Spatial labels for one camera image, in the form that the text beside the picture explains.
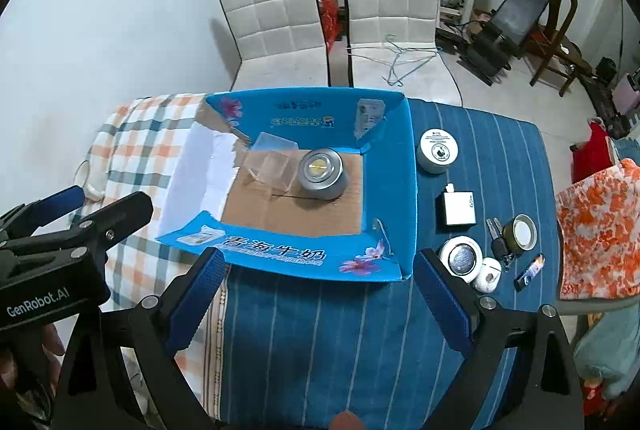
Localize small lighter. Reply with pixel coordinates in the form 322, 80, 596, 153
514, 254, 546, 292

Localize white earbuds case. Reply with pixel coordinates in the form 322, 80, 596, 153
472, 257, 502, 294

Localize keys bunch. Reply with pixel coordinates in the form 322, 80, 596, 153
485, 217, 514, 272

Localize white round black lid tin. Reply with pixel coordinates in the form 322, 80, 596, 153
438, 236, 484, 283

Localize olive tape roll tin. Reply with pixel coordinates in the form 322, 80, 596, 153
502, 214, 537, 255

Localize white power adapter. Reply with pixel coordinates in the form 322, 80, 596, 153
442, 183, 476, 226

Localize silver round tin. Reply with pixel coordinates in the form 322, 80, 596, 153
297, 148, 349, 201

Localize person hand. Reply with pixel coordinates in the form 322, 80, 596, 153
329, 410, 364, 430

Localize white mug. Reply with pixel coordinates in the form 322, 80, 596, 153
74, 159, 107, 202

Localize plaid checkered cloth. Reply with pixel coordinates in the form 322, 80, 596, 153
70, 94, 228, 418

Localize blue striped cloth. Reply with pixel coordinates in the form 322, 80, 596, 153
207, 100, 561, 429

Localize orange floral cloth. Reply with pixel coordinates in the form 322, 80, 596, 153
555, 159, 639, 301

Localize clear plastic box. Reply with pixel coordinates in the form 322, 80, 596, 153
243, 132, 299, 193

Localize blue cardboard milk box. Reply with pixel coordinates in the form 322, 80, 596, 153
157, 87, 418, 283

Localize red bag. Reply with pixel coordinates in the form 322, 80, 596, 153
570, 120, 614, 183

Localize left white chair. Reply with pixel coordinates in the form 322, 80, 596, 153
219, 0, 330, 90

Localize white chair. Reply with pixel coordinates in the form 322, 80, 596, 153
219, 0, 330, 90
344, 0, 462, 107

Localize pink suitcase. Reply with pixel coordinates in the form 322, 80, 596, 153
612, 69, 640, 115

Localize brown wooden chair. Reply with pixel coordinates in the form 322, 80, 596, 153
526, 0, 592, 97

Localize black weight bench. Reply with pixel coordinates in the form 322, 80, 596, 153
461, 0, 548, 86

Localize right white chair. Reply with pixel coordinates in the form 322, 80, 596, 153
344, 0, 462, 107

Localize wire clothes hangers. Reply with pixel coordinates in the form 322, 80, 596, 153
347, 33, 442, 87

